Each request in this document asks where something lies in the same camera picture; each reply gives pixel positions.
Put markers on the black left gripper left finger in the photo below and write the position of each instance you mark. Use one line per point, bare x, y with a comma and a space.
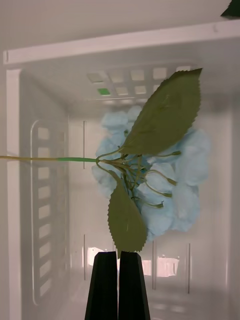
105, 287

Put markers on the shallow white plastic box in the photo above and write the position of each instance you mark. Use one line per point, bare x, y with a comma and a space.
50, 100

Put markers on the pale blue flower with stem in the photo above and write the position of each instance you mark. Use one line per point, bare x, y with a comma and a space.
170, 112

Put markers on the loose dark green leaf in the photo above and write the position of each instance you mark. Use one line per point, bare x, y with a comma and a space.
233, 10

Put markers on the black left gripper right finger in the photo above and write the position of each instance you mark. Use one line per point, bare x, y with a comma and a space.
132, 287

